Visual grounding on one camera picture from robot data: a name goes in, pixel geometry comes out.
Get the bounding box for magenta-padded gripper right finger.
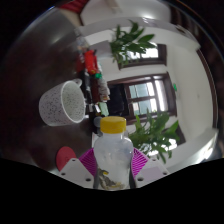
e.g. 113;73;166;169
132;147;170;188

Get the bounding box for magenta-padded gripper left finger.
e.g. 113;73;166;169
57;147;98;190

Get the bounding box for clear yellow-capped drink bottle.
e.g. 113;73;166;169
92;116;135;191

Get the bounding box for flat round red coaster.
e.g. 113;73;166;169
55;146;78;172

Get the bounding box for large plant in white pot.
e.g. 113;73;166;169
128;109;181;165

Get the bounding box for white speckled mug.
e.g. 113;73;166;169
38;78;87;127

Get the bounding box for green notebook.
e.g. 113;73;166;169
98;101;111;117

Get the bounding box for dark wood double door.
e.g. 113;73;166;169
106;72;178;126

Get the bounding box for black office chair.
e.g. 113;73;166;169
106;83;130;118

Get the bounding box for red plastic box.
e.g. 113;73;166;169
75;49;102;76

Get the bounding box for wide dark-framed window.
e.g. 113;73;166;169
118;43;168;71

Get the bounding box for small plant in white pot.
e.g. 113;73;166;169
109;20;158;68

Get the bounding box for red carpeted stairs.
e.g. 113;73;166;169
59;0;90;15

